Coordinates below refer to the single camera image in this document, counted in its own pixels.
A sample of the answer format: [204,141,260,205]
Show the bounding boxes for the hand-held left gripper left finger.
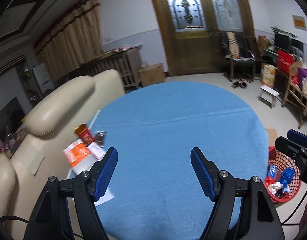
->
[23,147,118,240]

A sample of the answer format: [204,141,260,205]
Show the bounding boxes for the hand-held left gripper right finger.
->
[190,148,285,240]

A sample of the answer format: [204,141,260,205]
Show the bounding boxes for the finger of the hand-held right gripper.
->
[275,137,307,159]
[287,129,307,147]

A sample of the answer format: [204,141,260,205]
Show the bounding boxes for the red plastic basket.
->
[265,146,302,204]

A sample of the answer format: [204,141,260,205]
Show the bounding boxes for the blue plastic bag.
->
[279,167,295,188]

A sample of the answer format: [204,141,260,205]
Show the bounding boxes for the steel scourer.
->
[267,164,278,179]

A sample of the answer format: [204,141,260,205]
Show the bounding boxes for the white paper sheets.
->
[66,170,115,207]

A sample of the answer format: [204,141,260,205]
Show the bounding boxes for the white printed packet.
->
[86,142,105,159]

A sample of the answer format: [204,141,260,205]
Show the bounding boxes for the orange tissue pack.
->
[63,141,99,174]

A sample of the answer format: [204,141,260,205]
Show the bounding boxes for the dark snack packet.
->
[95,131,107,148]

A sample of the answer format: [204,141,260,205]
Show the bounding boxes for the wooden rack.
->
[282,61,307,129]

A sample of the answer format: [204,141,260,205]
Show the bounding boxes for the red paper cup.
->
[74,124,94,147]

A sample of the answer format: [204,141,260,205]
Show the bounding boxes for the white wooden stool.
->
[259,85,280,109]

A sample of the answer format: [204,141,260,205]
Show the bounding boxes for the long white plastic rod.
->
[90,110,102,128]

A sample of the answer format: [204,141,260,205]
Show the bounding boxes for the blue tablecloth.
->
[68,81,269,240]

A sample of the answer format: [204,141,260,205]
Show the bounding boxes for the orange fruit box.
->
[261,64,278,88]

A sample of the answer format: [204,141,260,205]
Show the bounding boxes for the red gift box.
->
[277,50,294,73]

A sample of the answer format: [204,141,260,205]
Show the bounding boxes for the pair of slippers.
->
[231,79,248,90]

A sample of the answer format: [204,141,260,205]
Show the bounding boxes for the beige leather sofa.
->
[0,69,125,240]

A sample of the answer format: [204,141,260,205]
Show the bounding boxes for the black monitor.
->
[275,32,293,53]

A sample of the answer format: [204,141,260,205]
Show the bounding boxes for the dark metal chair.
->
[220,32,259,80]

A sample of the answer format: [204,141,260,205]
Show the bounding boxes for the brown cardboard box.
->
[138,63,166,87]

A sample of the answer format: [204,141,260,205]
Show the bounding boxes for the wooden radiator cabinet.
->
[80,46,142,89]

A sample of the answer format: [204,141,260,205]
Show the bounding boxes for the white appliance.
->
[32,62,55,94]

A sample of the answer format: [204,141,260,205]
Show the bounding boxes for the wooden glass door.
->
[146,0,255,77]

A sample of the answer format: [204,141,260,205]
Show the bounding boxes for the beige curtain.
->
[35,0,102,85]

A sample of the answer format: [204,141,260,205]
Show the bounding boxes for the thick black cable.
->
[281,187,307,227]

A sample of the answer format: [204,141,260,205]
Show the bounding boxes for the dark wall screen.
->
[0,96,26,130]

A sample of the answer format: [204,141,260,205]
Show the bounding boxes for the orange wall sign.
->
[292,15,307,32]

